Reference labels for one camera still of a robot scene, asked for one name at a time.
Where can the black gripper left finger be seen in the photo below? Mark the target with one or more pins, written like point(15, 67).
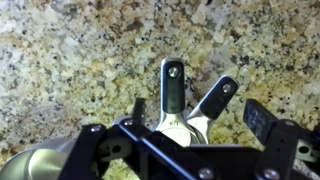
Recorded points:
point(86, 150)

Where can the small steel measuring cup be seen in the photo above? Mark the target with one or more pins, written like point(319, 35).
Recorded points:
point(173, 90)

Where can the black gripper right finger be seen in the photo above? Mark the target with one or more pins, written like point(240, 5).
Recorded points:
point(283, 150)

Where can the medium steel measuring cup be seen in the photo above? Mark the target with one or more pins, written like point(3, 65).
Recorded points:
point(216, 96)

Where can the large steel measuring cup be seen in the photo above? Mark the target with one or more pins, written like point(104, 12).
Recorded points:
point(36, 163)

